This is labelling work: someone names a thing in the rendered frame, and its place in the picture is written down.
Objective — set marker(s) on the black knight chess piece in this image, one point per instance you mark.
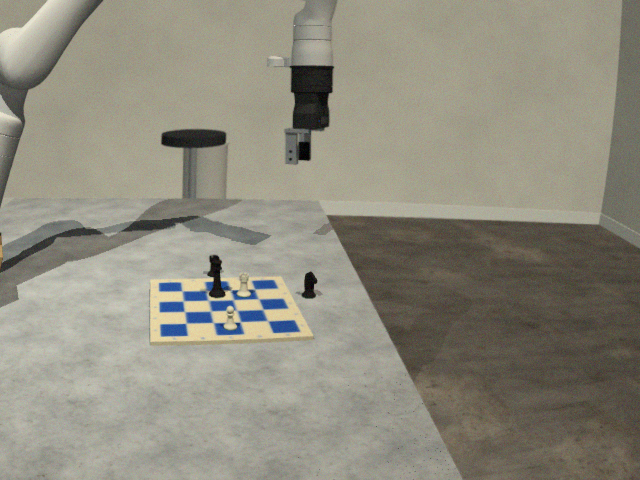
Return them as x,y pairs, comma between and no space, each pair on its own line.
309,282

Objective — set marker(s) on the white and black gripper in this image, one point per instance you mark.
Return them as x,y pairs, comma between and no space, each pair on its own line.
311,66

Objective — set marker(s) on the black chess king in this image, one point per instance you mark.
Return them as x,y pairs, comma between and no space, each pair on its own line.
217,291

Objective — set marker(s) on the black rook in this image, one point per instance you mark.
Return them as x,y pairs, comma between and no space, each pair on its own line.
211,272

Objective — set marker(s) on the white rook chess piece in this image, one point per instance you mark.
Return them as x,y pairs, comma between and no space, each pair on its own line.
243,292

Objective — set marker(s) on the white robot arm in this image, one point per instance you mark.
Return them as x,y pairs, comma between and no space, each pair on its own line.
29,54

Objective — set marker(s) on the white pawn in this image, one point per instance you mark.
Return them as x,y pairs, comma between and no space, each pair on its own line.
230,325

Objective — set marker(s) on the blue and cream chessboard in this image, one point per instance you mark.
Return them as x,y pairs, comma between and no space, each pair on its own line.
183,313

